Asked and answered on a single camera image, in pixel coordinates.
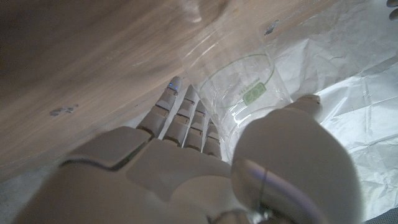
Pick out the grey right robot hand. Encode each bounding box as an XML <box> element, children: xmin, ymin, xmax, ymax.
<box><xmin>12</xmin><ymin>76</ymin><xmax>364</xmax><ymax>224</ymax></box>

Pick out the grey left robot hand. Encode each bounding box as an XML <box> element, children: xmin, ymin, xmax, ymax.
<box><xmin>386</xmin><ymin>0</ymin><xmax>398</xmax><ymax>22</ymax></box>

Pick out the white wrinkled backdrop sheet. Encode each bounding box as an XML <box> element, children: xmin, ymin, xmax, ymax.
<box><xmin>198</xmin><ymin>0</ymin><xmax>398</xmax><ymax>222</ymax></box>

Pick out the clear plastic cup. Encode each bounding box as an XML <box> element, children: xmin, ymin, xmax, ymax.
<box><xmin>178</xmin><ymin>24</ymin><xmax>294</xmax><ymax>163</ymax></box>

